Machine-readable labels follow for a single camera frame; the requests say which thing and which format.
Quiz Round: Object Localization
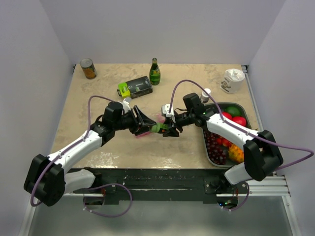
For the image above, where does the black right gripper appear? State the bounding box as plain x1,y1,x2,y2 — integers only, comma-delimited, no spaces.
162,111,195,137

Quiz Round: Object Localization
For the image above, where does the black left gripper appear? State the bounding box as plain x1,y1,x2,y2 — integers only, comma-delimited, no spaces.
114,106,156,136

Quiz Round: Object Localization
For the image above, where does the green pill bottle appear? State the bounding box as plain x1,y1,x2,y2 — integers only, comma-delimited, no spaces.
150,122,169,134

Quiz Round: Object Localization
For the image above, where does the pink weekly pill organizer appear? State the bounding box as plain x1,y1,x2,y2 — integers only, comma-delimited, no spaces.
135,113,165,138

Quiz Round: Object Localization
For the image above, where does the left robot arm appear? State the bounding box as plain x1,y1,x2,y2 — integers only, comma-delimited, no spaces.
24,101,156,207

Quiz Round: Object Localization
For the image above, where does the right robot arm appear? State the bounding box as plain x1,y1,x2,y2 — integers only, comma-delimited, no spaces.
161,93,283,193

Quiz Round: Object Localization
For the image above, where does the black green razor box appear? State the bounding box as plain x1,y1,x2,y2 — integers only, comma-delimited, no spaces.
117,76,153,99

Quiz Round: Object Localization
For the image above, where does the white supplement bottle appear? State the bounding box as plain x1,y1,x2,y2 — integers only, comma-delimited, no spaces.
200,88,211,103

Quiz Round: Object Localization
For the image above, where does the green glass bottle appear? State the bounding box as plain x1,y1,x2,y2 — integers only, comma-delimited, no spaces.
149,58,160,85

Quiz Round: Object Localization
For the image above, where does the dark red grapes bunch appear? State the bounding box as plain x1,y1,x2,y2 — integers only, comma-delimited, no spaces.
203,131,228,165

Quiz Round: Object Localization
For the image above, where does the green apple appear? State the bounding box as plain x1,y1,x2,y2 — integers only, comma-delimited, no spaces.
225,106,242,117

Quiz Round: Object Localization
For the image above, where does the yellow dragon fruit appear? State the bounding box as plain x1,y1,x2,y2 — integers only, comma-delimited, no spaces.
228,144,245,163

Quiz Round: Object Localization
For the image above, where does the red apple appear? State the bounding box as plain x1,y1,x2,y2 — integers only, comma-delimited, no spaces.
232,116,247,127

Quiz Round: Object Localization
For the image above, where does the grey fruit tray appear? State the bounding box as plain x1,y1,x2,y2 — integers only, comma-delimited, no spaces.
203,102,260,168

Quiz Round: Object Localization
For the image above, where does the white paper bag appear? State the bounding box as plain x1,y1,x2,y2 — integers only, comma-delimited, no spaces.
220,68,245,94

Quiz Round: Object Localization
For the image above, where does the orange labelled tin can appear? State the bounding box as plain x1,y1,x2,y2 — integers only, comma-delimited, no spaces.
80,58,97,79

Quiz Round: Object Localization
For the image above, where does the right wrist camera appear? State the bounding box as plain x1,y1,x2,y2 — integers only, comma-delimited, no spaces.
161,104,175,118

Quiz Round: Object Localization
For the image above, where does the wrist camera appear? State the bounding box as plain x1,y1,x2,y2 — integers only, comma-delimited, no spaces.
122,97,132,113
161,104,175,118

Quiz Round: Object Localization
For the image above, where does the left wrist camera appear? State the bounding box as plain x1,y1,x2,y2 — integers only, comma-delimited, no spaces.
122,97,132,113

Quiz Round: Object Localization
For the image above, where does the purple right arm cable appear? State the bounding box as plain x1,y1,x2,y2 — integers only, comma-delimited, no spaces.
169,79,315,212

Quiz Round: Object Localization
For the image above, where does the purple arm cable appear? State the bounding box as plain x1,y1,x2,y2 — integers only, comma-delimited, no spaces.
30,95,116,207
169,79,315,212

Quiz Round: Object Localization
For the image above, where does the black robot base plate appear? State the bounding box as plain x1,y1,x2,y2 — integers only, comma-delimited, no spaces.
75,168,247,205

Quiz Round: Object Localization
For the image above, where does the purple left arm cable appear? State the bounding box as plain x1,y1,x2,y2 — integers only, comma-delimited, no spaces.
30,95,116,207

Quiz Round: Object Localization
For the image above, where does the aluminium frame rail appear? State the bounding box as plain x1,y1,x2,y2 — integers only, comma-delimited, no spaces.
241,65,290,196

